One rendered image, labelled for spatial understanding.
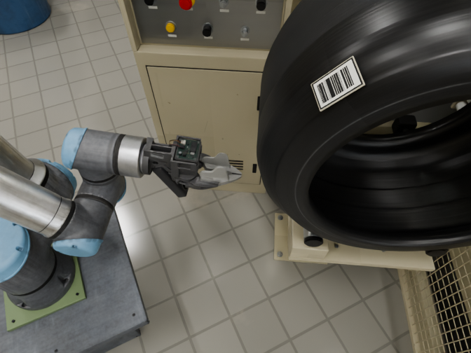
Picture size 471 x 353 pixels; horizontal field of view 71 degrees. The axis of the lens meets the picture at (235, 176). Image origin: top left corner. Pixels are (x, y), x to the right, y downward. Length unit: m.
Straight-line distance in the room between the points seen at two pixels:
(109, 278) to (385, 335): 1.22
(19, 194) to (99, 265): 0.50
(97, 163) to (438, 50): 0.61
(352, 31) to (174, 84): 1.00
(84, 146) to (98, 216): 0.16
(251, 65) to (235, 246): 0.93
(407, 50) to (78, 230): 0.66
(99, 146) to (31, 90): 2.20
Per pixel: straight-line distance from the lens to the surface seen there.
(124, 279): 1.13
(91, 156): 0.74
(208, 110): 1.43
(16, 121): 2.71
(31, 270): 1.02
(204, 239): 1.79
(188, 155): 0.69
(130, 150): 0.71
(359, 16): 0.47
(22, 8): 3.53
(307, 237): 0.80
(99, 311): 1.12
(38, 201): 0.75
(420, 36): 0.43
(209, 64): 1.29
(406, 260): 0.98
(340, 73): 0.43
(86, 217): 0.78
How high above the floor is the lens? 1.62
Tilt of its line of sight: 55 degrees down
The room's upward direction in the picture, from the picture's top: straight up
